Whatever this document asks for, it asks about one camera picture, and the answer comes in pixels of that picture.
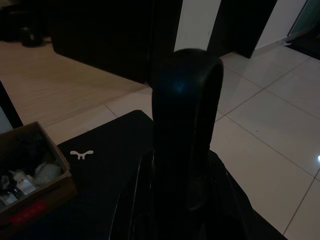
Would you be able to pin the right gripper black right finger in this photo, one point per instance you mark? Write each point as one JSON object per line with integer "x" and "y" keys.
{"x": 212, "y": 105}

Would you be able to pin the black table leg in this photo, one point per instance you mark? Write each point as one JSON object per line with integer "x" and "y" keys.
{"x": 10, "y": 105}

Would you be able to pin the black door panel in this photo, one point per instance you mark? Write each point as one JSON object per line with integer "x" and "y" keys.
{"x": 237, "y": 25}

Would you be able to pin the black door post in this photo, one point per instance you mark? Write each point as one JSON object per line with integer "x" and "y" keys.
{"x": 165, "y": 25}

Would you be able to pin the black kettlebell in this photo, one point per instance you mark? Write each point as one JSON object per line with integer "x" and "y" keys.
{"x": 32, "y": 37}

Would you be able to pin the black floor mat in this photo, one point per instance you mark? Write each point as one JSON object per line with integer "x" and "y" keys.
{"x": 100, "y": 190}

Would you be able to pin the brown cardboard box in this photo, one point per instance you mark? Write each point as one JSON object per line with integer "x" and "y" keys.
{"x": 57, "y": 192}

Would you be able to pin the glass sliding door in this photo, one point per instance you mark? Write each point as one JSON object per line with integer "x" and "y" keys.
{"x": 303, "y": 17}

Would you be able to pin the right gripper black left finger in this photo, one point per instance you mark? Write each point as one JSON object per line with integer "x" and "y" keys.
{"x": 172, "y": 112}

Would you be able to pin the white paper packet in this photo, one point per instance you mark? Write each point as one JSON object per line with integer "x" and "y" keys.
{"x": 23, "y": 182}

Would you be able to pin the white crumpled plastic bag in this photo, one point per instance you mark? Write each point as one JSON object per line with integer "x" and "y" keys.
{"x": 47, "y": 172}

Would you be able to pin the black low cabinet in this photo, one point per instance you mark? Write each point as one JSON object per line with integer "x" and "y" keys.
{"x": 100, "y": 37}

